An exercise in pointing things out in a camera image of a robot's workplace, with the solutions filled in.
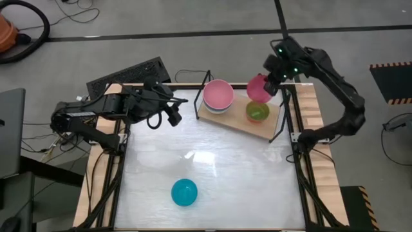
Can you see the black mat with hazard stripes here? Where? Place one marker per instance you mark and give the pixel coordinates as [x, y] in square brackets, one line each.
[354, 209]
[392, 82]

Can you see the large white bowl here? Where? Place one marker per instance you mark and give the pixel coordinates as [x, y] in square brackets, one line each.
[218, 112]

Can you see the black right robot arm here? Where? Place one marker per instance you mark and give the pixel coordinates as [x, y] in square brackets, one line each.
[338, 87]

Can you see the black aluminium table frame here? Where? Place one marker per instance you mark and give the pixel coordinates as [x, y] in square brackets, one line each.
[186, 87]

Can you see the large grey-blue bowl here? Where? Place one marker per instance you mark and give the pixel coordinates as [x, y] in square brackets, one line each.
[207, 108]

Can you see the large pink bowl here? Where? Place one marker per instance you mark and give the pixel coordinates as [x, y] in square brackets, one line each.
[218, 93]

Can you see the wooden shelf with black frame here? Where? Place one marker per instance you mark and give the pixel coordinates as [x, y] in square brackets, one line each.
[238, 120]

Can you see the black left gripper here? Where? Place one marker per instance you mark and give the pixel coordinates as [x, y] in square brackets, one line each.
[151, 100]

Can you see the small teal plastic bowl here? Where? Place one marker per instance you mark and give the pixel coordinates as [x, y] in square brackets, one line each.
[184, 192]

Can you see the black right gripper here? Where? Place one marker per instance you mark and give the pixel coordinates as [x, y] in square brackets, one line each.
[275, 69]

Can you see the black keyboard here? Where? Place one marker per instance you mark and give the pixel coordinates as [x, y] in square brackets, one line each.
[128, 75]

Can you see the small magenta plastic bowl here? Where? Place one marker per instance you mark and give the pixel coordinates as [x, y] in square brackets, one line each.
[257, 90]

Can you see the grey power brick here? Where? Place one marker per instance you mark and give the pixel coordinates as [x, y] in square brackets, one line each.
[397, 124]

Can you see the small green plastic bowl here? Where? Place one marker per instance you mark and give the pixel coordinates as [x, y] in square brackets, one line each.
[257, 111]

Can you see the orange vacuum cleaner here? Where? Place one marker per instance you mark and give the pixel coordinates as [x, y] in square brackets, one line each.
[6, 32]

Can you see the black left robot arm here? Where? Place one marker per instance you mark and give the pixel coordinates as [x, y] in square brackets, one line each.
[96, 109]

